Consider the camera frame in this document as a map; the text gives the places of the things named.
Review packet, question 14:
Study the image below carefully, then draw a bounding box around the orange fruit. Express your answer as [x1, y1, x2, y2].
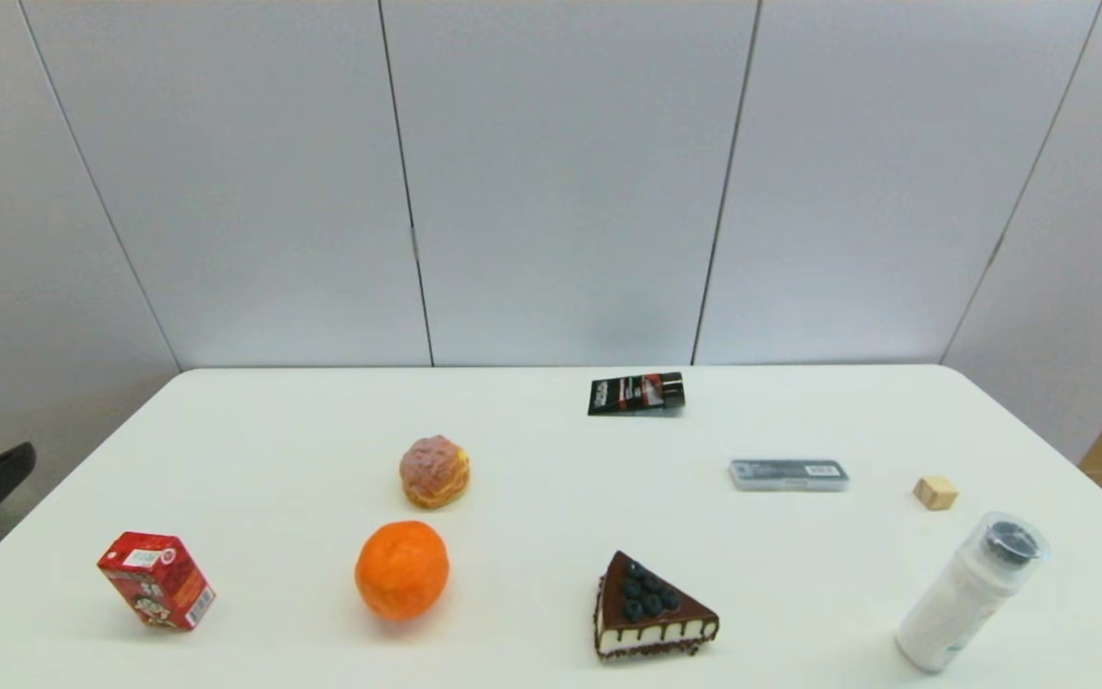
[354, 519, 451, 622]

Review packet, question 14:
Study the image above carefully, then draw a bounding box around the black red tube packet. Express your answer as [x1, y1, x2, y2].
[587, 372, 686, 417]

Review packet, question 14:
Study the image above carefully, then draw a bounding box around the cream puff pastry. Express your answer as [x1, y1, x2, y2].
[400, 435, 472, 510]

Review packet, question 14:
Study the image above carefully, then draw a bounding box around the grey flat plastic case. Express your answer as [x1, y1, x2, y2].
[729, 459, 849, 493]

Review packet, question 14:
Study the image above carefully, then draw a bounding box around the chocolate blueberry cake slice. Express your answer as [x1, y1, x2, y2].
[593, 550, 720, 662]

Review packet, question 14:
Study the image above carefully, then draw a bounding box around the small wooden cube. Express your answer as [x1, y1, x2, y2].
[913, 476, 959, 512]

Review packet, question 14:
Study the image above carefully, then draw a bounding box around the red drink carton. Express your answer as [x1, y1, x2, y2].
[98, 531, 217, 632]

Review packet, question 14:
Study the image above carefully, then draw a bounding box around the white bottle with clear cap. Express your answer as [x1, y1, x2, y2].
[895, 511, 1051, 675]

